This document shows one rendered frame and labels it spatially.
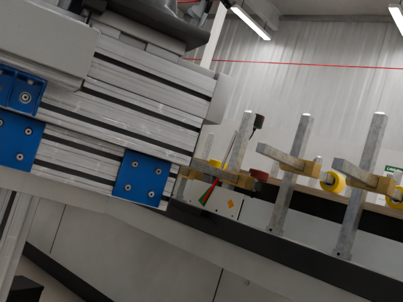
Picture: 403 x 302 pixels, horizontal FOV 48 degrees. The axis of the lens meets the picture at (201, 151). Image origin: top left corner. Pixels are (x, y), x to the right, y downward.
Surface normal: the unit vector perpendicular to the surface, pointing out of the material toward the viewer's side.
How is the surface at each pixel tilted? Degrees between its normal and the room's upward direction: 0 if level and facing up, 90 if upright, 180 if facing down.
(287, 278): 90
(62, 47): 90
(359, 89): 90
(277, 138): 90
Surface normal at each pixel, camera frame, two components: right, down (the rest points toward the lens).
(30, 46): 0.38, 0.05
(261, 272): -0.64, -0.25
